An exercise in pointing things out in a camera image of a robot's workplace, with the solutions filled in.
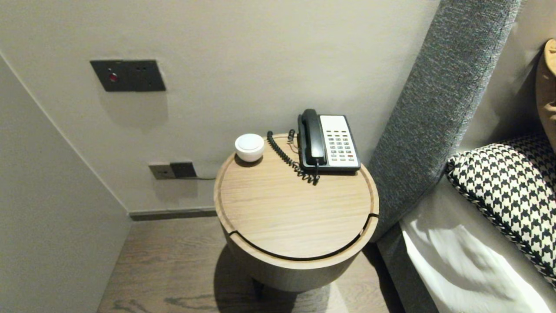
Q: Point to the dark grey bed base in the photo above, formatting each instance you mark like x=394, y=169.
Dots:
x=397, y=269

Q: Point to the silver wall socket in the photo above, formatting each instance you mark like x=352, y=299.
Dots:
x=160, y=171

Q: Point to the dark wall switch panel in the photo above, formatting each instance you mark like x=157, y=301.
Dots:
x=127, y=75

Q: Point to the black white houndstooth pillow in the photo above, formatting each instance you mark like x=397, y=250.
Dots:
x=508, y=191

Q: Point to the round wooden nightstand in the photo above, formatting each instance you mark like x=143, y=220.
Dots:
x=295, y=204

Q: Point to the black and white telephone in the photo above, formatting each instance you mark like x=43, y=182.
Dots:
x=341, y=144

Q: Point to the white bed sheet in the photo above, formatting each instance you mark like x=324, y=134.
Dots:
x=469, y=269

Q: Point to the light wooden rounded object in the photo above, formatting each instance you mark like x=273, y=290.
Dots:
x=547, y=87

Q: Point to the small white round device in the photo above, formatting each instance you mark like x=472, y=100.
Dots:
x=250, y=148

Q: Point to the black telephone handset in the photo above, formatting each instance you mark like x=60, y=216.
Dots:
x=313, y=135

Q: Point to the wooden nightstand drawer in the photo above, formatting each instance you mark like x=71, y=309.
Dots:
x=299, y=274

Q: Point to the grey fabric headboard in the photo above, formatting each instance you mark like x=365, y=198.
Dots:
x=434, y=108

